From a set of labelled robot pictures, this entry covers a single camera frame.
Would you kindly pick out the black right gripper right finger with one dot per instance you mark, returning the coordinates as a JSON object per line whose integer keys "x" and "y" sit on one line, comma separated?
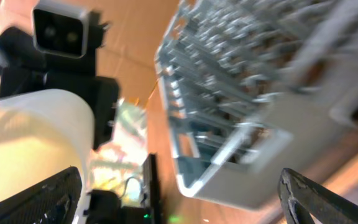
{"x": 302, "y": 200}

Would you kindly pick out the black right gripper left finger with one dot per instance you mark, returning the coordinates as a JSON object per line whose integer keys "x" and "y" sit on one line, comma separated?
{"x": 53, "y": 200}

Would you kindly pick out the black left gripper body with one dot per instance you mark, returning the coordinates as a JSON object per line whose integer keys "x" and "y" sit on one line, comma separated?
{"x": 24, "y": 69}

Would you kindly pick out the white plastic cup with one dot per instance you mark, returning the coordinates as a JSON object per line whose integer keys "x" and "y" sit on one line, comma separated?
{"x": 41, "y": 134}

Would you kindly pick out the grey plastic dish rack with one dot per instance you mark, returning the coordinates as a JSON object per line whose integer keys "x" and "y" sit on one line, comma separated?
{"x": 253, "y": 87}

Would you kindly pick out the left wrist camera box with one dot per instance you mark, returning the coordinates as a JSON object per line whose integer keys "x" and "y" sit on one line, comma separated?
{"x": 60, "y": 28}

